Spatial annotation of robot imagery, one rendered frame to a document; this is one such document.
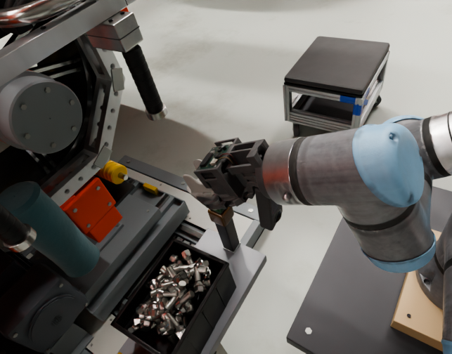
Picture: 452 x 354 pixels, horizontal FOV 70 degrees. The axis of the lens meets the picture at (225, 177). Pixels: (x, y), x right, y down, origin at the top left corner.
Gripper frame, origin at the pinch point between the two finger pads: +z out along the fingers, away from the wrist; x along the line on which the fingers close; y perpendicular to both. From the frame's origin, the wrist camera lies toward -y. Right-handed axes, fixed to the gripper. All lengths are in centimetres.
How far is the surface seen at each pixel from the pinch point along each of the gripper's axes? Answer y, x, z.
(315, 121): -49, -89, 27
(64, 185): 9.4, 5.7, 36.2
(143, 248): -32, -3, 60
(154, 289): -9.9, 16.6, 8.0
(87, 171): 7.8, -0.8, 36.4
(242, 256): -23.9, -1.0, 5.1
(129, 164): -20, -40, 100
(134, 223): -23, -7, 60
